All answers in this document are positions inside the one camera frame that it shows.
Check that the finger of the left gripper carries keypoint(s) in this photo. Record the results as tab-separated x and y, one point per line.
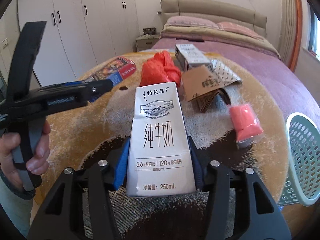
91	89

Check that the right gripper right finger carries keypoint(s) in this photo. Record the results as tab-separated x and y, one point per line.
257	215

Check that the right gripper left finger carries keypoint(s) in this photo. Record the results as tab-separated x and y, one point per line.
60	215

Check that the blue snack packet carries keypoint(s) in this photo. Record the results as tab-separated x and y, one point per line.
117	70

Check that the red plastic bag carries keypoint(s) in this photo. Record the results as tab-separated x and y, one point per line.
160	69

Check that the pink plastic cup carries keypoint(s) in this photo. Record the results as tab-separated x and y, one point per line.
246	125

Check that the white milk carton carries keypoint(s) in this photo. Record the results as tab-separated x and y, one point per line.
159	162
189	56

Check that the brown cardboard piece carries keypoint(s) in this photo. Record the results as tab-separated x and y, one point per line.
202	85

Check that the white dotted small box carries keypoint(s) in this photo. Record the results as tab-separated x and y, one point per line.
224	75

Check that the person left hand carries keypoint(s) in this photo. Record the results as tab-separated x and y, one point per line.
25	146

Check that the green plastic laundry basket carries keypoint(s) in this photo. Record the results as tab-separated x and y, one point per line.
302	180

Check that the white built-in wardrobe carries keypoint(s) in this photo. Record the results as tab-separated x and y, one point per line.
79	35

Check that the grey bedside table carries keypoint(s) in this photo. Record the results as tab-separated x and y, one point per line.
145	42

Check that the panda pattern round rug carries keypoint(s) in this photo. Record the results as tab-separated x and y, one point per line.
81	137

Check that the black remote on bed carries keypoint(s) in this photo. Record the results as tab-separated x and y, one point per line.
196	40

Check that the left pink pillow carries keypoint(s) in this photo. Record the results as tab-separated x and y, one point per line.
188	21

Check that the pink pillow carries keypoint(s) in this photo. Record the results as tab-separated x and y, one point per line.
238	29
188	21

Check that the beige padded headboard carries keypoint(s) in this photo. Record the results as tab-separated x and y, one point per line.
214	11

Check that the right pink pillow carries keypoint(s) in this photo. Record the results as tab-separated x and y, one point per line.
238	29

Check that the bed with purple cover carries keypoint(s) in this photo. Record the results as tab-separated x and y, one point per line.
288	91

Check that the folded beige blanket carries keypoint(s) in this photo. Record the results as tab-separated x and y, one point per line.
218	35

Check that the dark framed window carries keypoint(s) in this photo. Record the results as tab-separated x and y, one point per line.
313	46

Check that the beige orange curtain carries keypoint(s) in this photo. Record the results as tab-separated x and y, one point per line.
291	32

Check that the small picture frame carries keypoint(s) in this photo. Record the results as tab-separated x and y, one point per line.
149	31

